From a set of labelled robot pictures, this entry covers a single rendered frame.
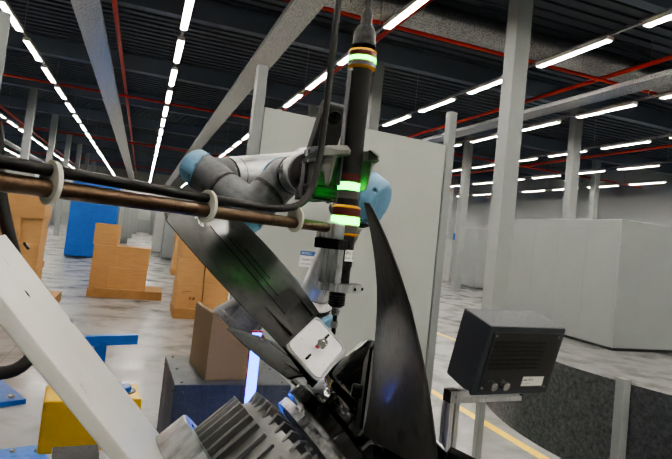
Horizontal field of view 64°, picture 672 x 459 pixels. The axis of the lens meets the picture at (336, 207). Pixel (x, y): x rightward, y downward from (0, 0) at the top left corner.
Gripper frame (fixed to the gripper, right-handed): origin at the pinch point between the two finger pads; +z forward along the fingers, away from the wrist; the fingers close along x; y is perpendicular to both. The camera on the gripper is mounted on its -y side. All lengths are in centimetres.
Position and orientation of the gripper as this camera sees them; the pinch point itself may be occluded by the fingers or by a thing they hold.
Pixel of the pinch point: (360, 150)
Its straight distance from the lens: 79.8
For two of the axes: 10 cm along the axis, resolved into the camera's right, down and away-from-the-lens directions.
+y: -1.1, 9.9, -0.6
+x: -8.9, -1.2, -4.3
